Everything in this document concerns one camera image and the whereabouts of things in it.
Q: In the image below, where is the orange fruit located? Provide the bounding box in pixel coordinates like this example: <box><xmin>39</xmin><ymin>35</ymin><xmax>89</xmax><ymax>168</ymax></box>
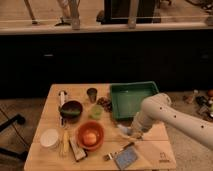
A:
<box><xmin>83</xmin><ymin>132</ymin><xmax>97</xmax><ymax>146</ymax></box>

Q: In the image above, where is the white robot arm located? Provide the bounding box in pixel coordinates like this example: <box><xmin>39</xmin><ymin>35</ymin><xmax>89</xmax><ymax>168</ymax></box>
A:
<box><xmin>117</xmin><ymin>93</ymin><xmax>213</xmax><ymax>150</ymax></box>

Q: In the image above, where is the dark metal cup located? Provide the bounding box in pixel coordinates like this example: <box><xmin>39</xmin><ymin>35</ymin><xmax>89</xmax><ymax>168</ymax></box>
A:
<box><xmin>87</xmin><ymin>88</ymin><xmax>97</xmax><ymax>103</ymax></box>

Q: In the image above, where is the dark cabinet counter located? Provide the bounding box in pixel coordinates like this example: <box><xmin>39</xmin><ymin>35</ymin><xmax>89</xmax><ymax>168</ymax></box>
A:
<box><xmin>0</xmin><ymin>29</ymin><xmax>213</xmax><ymax>99</ymax></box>

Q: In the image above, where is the green plastic tray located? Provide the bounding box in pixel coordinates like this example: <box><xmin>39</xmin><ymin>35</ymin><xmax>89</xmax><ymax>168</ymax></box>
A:
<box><xmin>110</xmin><ymin>81</ymin><xmax>159</xmax><ymax>121</ymax></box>

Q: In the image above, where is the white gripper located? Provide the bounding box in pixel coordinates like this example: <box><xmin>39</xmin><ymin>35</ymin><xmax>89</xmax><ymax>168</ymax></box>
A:
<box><xmin>117</xmin><ymin>123</ymin><xmax>144</xmax><ymax>140</ymax></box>

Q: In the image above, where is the white lid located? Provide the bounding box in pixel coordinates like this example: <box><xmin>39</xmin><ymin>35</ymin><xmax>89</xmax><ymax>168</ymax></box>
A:
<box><xmin>40</xmin><ymin>129</ymin><xmax>59</xmax><ymax>148</ymax></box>

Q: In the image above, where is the clutter on floor right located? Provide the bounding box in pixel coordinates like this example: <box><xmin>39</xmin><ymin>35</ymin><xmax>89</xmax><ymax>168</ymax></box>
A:
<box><xmin>183</xmin><ymin>90</ymin><xmax>213</xmax><ymax>122</ymax></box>

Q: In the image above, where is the bunch of dark grapes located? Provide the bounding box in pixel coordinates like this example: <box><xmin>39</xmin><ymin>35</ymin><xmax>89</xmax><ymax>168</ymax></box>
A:
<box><xmin>97</xmin><ymin>97</ymin><xmax>112</xmax><ymax>112</ymax></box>

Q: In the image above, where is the white marker tube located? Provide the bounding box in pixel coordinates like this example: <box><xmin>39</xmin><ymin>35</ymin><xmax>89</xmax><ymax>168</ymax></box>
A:
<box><xmin>59</xmin><ymin>91</ymin><xmax>67</xmax><ymax>107</ymax></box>

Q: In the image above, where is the light green cup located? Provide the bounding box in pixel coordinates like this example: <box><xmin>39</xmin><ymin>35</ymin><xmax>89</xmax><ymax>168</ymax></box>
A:
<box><xmin>89</xmin><ymin>105</ymin><xmax>103</xmax><ymax>120</ymax></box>

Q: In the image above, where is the orange bowl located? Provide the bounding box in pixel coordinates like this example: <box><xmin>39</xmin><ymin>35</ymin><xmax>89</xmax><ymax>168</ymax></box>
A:
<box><xmin>76</xmin><ymin>121</ymin><xmax>104</xmax><ymax>151</ymax></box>

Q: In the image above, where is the brush with dark handle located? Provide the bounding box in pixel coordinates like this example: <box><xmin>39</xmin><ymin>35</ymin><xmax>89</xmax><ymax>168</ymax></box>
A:
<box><xmin>103</xmin><ymin>142</ymin><xmax>135</xmax><ymax>161</ymax></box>

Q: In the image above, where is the wooden folding table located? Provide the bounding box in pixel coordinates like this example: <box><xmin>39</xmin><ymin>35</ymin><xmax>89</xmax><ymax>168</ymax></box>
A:
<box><xmin>24</xmin><ymin>84</ymin><xmax>176</xmax><ymax>171</ymax></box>

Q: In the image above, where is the dark green bowl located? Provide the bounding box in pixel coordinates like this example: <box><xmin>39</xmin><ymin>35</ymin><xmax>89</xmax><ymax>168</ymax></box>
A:
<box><xmin>59</xmin><ymin>100</ymin><xmax>83</xmax><ymax>119</ymax></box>

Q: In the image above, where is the black chair base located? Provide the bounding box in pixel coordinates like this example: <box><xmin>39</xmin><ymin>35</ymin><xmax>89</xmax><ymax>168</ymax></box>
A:
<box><xmin>0</xmin><ymin>108</ymin><xmax>30</xmax><ymax>161</ymax></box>

